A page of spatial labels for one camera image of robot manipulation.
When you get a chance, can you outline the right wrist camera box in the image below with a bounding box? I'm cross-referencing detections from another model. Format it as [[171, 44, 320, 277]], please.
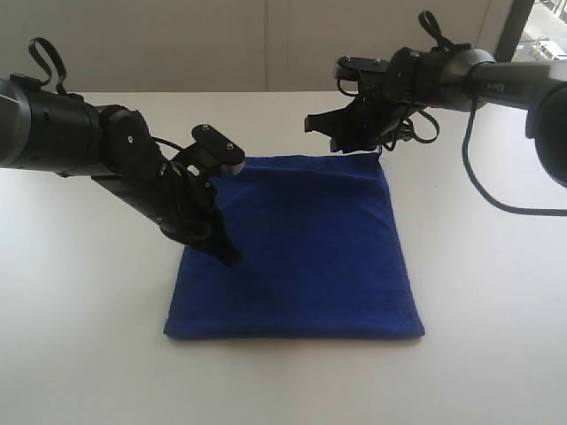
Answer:
[[334, 56, 389, 82]]

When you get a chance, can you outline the blue towel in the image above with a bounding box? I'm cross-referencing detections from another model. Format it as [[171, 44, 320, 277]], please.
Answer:
[[164, 153, 424, 341]]

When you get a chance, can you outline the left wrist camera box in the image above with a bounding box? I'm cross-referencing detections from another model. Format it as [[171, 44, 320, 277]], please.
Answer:
[[191, 124, 245, 175]]

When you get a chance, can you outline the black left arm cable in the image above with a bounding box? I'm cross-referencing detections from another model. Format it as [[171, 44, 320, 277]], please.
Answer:
[[27, 37, 67, 94]]

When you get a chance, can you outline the dark window frame post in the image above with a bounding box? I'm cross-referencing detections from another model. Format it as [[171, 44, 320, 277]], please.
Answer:
[[493, 0, 534, 62]]

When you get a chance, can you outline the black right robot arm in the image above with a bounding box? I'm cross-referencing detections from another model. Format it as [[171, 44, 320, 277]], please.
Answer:
[[304, 44, 566, 184]]

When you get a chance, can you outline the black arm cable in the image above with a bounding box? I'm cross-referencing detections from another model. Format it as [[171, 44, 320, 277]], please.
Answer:
[[27, 37, 67, 94], [460, 101, 567, 218]]

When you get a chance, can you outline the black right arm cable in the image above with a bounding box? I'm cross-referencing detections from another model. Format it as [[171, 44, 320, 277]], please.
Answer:
[[460, 101, 567, 218]]

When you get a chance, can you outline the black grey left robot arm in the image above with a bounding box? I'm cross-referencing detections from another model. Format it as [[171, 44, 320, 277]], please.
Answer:
[[1, 75, 245, 267]]

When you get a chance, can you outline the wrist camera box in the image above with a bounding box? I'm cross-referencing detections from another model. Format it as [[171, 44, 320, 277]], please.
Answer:
[[191, 124, 245, 175], [334, 56, 389, 82]]

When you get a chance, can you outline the white bus outside window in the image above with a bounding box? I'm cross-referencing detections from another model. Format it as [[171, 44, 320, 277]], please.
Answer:
[[527, 38, 566, 61]]

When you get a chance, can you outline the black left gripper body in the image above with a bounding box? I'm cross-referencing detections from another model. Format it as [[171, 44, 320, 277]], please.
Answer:
[[91, 163, 224, 247]]

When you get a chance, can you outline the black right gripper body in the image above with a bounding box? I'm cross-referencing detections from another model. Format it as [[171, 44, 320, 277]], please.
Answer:
[[330, 97, 419, 147]]

